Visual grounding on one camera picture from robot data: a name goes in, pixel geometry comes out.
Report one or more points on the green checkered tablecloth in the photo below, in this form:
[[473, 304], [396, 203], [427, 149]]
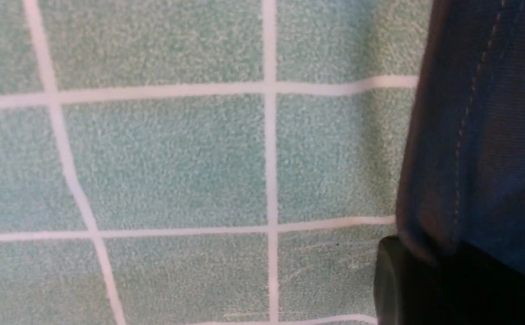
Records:
[[200, 162]]

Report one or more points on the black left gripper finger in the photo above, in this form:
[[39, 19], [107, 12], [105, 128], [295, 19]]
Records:
[[467, 288]]

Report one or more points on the dark gray long-sleeved shirt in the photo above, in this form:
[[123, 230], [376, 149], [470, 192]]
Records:
[[463, 173]]

